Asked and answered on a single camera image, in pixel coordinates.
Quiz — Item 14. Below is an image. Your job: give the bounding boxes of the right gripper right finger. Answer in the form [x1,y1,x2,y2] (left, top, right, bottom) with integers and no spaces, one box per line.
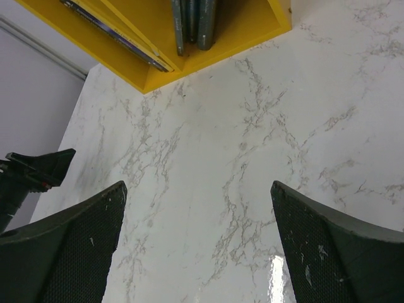
[271,181,403,302]

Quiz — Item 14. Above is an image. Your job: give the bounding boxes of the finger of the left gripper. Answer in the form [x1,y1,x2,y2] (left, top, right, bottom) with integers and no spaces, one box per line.
[6,148,76,186]

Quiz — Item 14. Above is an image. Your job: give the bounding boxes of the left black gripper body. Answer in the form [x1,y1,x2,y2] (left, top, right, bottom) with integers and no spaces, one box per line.
[1,160,47,233]

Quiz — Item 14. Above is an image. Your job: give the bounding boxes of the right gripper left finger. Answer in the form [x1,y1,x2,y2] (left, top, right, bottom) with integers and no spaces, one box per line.
[1,181,128,302]

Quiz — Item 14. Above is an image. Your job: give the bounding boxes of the blue 20000 Leagues book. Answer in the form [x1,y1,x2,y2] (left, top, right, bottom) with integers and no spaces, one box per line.
[198,0,217,51]

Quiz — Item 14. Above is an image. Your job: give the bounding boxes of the green Alice Wonderland book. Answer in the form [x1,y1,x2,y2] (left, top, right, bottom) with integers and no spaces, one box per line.
[171,0,188,56]

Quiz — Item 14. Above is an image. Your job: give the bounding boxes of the dark Wuthering Heights book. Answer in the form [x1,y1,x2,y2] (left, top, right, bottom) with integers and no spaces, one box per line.
[186,0,199,44]

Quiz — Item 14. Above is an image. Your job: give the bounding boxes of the yellow wooden two-slot shelf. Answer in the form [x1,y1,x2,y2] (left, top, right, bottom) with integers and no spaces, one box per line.
[21,0,292,93]

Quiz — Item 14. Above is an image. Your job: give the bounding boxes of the left aluminium frame post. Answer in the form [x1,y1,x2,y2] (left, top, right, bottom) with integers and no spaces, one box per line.
[1,15,88,80]

